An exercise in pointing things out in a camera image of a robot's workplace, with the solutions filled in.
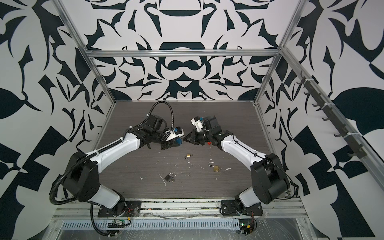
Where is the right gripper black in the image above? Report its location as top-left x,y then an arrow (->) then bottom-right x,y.
183,129 -> 214,146

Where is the large brass padlock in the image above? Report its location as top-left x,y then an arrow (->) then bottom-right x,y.
209,162 -> 221,173

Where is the aluminium mounting rail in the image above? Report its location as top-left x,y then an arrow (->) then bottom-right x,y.
52,198 -> 308,220

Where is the black padlock with keys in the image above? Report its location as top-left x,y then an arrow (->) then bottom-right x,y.
159,173 -> 175,186

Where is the right green circuit board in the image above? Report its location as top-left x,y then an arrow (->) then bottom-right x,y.
240,221 -> 256,235

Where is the blue padlock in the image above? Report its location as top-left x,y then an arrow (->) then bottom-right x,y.
175,138 -> 183,145

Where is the green circuit board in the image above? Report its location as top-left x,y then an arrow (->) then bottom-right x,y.
240,221 -> 256,235
108,218 -> 131,228

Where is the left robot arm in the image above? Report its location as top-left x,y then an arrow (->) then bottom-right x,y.
49,101 -> 184,215

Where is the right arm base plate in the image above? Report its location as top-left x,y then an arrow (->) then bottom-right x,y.
220,200 -> 264,217

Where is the white slotted cable duct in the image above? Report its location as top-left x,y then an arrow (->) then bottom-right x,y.
61,218 -> 241,231

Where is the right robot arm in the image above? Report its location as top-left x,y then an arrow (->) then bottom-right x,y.
184,116 -> 291,208

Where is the left green circuit board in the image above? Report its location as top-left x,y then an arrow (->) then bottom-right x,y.
108,218 -> 131,228

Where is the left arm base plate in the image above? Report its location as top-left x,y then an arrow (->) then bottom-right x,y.
98,201 -> 142,218

